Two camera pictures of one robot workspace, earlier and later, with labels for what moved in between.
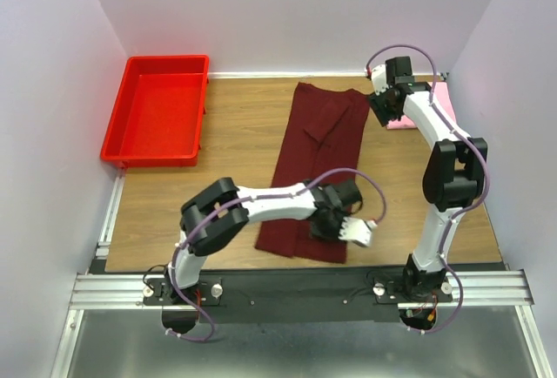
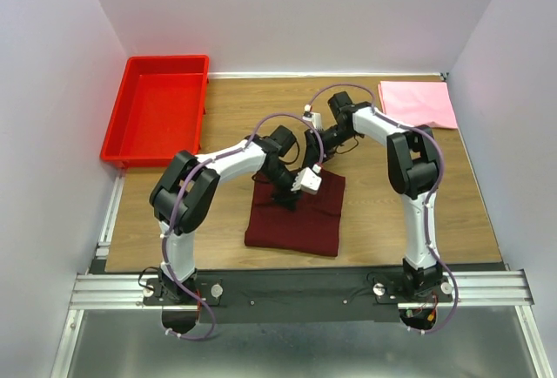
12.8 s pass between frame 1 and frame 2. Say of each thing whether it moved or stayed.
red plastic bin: stayed
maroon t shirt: moved
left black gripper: moved
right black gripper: moved
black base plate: stayed
